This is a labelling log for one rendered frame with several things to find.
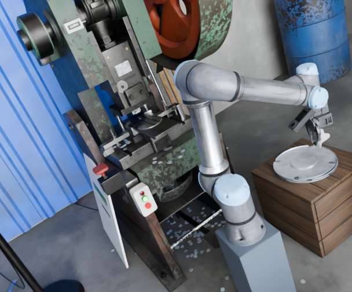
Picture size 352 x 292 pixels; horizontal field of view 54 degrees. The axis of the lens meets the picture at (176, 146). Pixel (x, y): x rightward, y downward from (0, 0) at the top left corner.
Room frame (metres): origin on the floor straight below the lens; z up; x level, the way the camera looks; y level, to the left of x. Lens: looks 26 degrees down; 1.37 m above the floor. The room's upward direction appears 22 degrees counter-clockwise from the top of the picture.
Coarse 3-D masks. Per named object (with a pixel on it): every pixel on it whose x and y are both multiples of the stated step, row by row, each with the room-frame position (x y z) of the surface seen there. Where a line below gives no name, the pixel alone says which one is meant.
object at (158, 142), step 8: (152, 120) 1.59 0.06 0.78; (160, 120) 1.55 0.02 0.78; (168, 120) 1.52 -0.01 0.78; (136, 128) 1.58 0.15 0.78; (144, 128) 1.53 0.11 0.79; (152, 128) 1.50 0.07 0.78; (160, 128) 1.46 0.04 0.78; (168, 128) 1.43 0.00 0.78; (144, 136) 1.56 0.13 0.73; (152, 136) 1.41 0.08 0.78; (160, 136) 1.40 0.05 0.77; (168, 136) 1.55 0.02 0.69; (152, 144) 1.51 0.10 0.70; (160, 144) 1.52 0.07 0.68; (168, 144) 1.54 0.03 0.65
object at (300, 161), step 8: (288, 152) 1.51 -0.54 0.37; (296, 152) 1.48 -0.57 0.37; (304, 152) 1.45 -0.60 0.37; (312, 152) 1.43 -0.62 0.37; (320, 152) 1.40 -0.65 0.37; (328, 152) 1.38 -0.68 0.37; (280, 160) 1.47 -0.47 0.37; (288, 160) 1.44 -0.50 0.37; (296, 160) 1.40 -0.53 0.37; (304, 160) 1.38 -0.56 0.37; (312, 160) 1.36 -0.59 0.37; (320, 160) 1.34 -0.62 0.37; (328, 160) 1.32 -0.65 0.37; (280, 168) 1.40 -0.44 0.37; (288, 168) 1.38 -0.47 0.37; (296, 168) 1.35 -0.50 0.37; (304, 168) 1.33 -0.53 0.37; (312, 168) 1.31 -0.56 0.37; (320, 168) 1.29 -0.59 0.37; (328, 168) 1.27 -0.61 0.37; (288, 176) 1.32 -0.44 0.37; (296, 176) 1.30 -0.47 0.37; (304, 176) 1.28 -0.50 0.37; (312, 176) 1.25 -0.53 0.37
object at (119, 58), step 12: (108, 48) 1.63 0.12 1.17; (120, 48) 1.62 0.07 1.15; (108, 60) 1.59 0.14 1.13; (120, 60) 1.61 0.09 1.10; (132, 60) 1.63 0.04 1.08; (120, 72) 1.60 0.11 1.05; (132, 72) 1.62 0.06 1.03; (120, 84) 1.58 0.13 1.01; (132, 84) 1.62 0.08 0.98; (144, 84) 1.64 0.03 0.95; (120, 96) 1.59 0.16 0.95; (132, 96) 1.56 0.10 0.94; (144, 96) 1.60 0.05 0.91
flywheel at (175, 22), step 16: (144, 0) 2.02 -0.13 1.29; (160, 0) 1.79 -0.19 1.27; (176, 0) 1.75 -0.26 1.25; (192, 0) 1.54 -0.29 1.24; (176, 16) 1.77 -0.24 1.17; (192, 16) 1.58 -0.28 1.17; (176, 32) 1.82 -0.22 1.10; (192, 32) 1.62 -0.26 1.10; (176, 48) 1.79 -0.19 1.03; (192, 48) 1.65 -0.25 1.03
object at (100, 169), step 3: (99, 165) 1.37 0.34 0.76; (102, 165) 1.36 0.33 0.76; (105, 165) 1.35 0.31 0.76; (93, 168) 1.37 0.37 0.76; (96, 168) 1.35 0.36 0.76; (99, 168) 1.34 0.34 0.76; (102, 168) 1.33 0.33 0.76; (105, 168) 1.32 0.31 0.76; (93, 171) 1.35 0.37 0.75; (96, 171) 1.32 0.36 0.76; (99, 171) 1.31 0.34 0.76; (102, 171) 1.32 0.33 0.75; (96, 174) 1.32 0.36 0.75; (99, 174) 1.31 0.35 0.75; (102, 174) 1.34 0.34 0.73
